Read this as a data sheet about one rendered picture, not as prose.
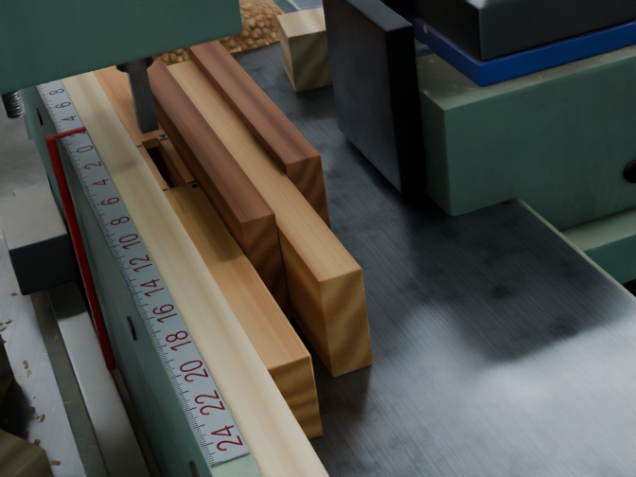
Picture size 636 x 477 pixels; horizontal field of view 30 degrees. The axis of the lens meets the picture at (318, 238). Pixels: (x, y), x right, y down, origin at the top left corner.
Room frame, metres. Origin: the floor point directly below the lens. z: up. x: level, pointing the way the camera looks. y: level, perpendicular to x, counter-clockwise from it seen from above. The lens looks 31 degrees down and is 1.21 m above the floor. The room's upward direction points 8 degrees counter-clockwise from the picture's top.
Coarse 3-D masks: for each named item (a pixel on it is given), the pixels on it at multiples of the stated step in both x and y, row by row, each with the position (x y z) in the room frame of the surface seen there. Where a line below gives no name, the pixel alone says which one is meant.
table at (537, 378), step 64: (256, 64) 0.74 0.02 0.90; (320, 128) 0.63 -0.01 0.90; (384, 192) 0.54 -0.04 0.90; (384, 256) 0.48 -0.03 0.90; (448, 256) 0.47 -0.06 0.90; (512, 256) 0.46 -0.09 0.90; (576, 256) 0.46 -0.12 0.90; (384, 320) 0.43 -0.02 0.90; (448, 320) 0.42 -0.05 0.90; (512, 320) 0.41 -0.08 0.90; (576, 320) 0.41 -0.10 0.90; (320, 384) 0.39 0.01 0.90; (384, 384) 0.38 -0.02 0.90; (448, 384) 0.38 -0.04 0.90; (512, 384) 0.37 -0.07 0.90; (576, 384) 0.37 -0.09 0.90; (320, 448) 0.35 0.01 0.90; (384, 448) 0.34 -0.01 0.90; (448, 448) 0.34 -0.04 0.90; (512, 448) 0.33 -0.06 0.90; (576, 448) 0.33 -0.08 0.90
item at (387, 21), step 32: (352, 0) 0.57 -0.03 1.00; (352, 32) 0.57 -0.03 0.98; (384, 32) 0.53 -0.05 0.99; (352, 64) 0.58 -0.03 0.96; (384, 64) 0.53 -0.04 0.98; (352, 96) 0.58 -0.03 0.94; (384, 96) 0.54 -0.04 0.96; (416, 96) 0.53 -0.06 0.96; (352, 128) 0.59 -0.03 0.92; (384, 128) 0.54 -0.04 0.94; (416, 128) 0.53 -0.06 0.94; (384, 160) 0.54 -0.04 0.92; (416, 160) 0.53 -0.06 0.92
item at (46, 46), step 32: (0, 0) 0.50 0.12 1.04; (32, 0) 0.51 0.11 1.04; (64, 0) 0.51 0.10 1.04; (96, 0) 0.52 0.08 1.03; (128, 0) 0.52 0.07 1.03; (160, 0) 0.52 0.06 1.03; (192, 0) 0.53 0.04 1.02; (224, 0) 0.53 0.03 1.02; (0, 32) 0.50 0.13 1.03; (32, 32) 0.51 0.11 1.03; (64, 32) 0.51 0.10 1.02; (96, 32) 0.52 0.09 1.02; (128, 32) 0.52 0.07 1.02; (160, 32) 0.52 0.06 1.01; (192, 32) 0.53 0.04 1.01; (224, 32) 0.53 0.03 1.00; (0, 64) 0.50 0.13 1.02; (32, 64) 0.51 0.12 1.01; (64, 64) 0.51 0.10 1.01; (96, 64) 0.51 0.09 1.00; (128, 64) 0.54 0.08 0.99
